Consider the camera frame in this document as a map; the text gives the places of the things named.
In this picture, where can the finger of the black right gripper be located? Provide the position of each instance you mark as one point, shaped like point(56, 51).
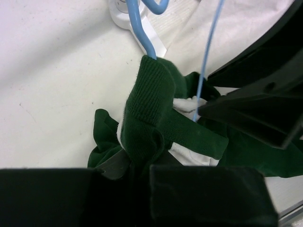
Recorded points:
point(269, 110)

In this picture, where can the aluminium table frame rail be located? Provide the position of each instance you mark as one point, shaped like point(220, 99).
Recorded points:
point(292, 217)

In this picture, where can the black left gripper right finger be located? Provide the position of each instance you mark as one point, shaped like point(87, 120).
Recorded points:
point(188, 196)

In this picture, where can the green and white t shirt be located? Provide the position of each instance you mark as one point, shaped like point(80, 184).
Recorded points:
point(158, 114)

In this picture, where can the light blue hanger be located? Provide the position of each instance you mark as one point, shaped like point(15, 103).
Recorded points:
point(157, 9)

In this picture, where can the white metal clothes rack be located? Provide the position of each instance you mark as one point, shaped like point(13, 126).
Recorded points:
point(119, 14)

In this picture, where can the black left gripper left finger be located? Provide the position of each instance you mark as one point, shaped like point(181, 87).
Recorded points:
point(72, 197)

